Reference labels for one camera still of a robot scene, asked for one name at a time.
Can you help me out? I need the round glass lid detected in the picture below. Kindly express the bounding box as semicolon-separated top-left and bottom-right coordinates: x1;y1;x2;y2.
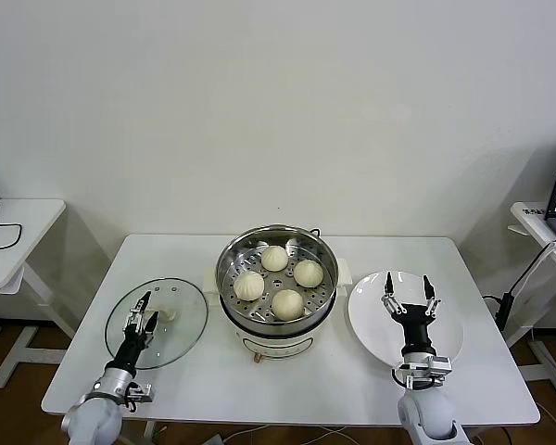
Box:
104;276;209;371

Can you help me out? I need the white side table with laptop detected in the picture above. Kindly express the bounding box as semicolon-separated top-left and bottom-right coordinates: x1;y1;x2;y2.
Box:
504;200;556;384

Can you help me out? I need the cream electric cooker base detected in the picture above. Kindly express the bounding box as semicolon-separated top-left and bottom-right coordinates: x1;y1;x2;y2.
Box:
202;259;353;363

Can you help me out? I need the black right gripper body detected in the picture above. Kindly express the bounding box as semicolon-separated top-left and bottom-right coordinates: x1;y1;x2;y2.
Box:
393;304;437;355

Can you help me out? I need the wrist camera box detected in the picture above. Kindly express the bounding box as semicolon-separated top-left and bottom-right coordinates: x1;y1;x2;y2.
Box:
391;355;453;389
127;381;157;404

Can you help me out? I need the black looped charger cable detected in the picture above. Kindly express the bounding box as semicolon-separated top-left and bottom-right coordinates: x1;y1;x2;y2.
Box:
0;221;24;254

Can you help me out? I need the black power brick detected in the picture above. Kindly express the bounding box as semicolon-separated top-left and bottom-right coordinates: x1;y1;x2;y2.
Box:
494;291;516;332

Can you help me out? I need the stainless steel steamer basket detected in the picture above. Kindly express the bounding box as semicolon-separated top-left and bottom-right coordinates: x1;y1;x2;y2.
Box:
214;223;341;336

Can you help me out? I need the white floor cable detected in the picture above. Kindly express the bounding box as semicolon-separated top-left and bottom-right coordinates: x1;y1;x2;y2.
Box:
221;425;353;445

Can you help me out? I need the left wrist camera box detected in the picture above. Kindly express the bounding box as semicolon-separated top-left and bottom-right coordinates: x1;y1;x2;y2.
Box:
127;381;157;404

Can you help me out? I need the white steamed baozi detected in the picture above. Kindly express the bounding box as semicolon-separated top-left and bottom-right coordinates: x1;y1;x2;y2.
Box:
233;271;266;302
260;245;289;273
271;288;305;322
292;259;325;287

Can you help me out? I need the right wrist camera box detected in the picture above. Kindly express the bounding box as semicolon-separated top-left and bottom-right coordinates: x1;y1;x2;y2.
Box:
391;355;453;389

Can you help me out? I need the white side table with charger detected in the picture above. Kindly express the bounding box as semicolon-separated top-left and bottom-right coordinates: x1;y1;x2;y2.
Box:
0;198;80;389

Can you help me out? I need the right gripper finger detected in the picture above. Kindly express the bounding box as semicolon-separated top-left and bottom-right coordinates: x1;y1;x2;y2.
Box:
419;274;443;318
380;272;407;319

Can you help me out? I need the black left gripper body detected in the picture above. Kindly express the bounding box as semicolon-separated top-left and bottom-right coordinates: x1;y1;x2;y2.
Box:
114;326;150;371

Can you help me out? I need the white round plate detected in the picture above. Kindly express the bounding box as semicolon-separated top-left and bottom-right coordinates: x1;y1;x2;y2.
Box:
347;271;466;375

